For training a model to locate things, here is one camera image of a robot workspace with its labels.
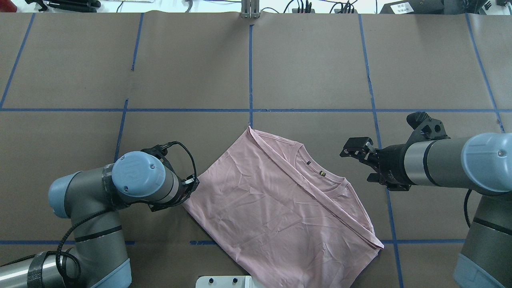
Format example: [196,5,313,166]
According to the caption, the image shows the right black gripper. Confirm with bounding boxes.
[340,112,448,191]

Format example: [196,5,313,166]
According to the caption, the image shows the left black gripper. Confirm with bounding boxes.
[141,144,200,212]

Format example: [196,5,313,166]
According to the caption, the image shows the pink Snoopy t-shirt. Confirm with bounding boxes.
[184,127,384,288]

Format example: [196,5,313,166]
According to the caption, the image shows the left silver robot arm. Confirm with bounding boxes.
[1,142,200,288]

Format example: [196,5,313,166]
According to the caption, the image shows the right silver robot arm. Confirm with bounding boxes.
[340,112,512,288]

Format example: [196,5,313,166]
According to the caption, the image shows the black box with label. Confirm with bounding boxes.
[378,0,444,14]

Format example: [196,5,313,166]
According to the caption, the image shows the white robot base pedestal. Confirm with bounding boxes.
[195,275,264,288]

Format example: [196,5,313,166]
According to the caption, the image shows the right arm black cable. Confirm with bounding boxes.
[463,189,474,228]

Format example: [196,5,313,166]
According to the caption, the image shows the aluminium frame post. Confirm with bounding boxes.
[240,0,261,19]

